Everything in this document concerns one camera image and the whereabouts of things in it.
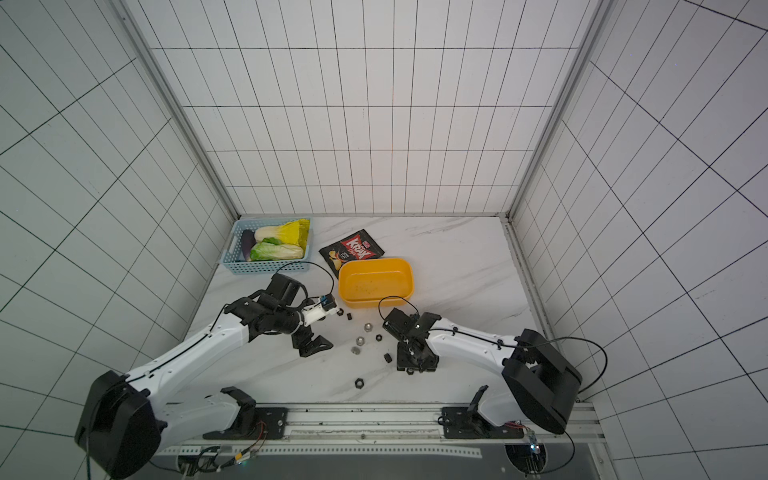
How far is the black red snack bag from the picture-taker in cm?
106

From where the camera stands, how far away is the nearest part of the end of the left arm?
580 mm

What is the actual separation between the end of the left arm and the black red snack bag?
12.9 inches

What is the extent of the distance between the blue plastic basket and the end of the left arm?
0.33m

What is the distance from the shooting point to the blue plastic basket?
100 cm
